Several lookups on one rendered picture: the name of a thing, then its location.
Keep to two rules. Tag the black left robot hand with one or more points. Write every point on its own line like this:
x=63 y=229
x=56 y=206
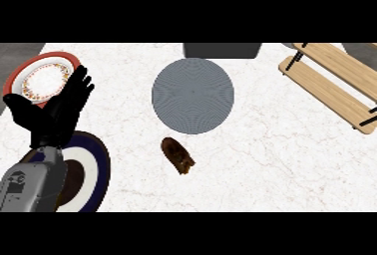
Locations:
x=59 y=106

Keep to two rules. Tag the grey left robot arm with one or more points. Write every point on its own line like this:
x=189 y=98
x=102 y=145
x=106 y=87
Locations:
x=29 y=186

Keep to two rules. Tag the grey oval placemat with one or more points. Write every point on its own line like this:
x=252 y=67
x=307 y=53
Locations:
x=192 y=95

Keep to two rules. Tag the wooden tiered shelf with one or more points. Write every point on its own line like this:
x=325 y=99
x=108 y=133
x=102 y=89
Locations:
x=332 y=83

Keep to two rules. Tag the red rimmed patterned plate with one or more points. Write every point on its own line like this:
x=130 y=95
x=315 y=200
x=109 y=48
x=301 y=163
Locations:
x=44 y=79

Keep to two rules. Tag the navy rimmed white plate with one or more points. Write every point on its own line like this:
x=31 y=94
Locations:
x=88 y=172

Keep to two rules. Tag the brown sweet potato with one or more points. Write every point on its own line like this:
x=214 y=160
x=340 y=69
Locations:
x=177 y=155

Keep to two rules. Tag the dark grey appliance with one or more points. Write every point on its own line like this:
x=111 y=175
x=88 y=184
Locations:
x=221 y=50

